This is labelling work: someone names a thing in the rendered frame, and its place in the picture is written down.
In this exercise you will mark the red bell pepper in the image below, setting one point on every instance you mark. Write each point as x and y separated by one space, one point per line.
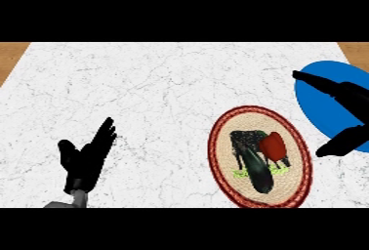
273 146

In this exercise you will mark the oval woven red-rimmed placemat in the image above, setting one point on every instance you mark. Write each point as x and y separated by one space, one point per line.
226 156

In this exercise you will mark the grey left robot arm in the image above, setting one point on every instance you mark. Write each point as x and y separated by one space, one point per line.
73 200

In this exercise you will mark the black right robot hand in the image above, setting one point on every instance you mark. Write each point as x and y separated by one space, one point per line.
353 97

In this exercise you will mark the blue round plate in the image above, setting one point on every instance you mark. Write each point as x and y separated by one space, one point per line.
322 104

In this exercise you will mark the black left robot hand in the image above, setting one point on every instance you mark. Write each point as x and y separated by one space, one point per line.
86 159

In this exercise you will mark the dark green eggplant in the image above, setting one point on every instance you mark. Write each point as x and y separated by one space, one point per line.
257 172

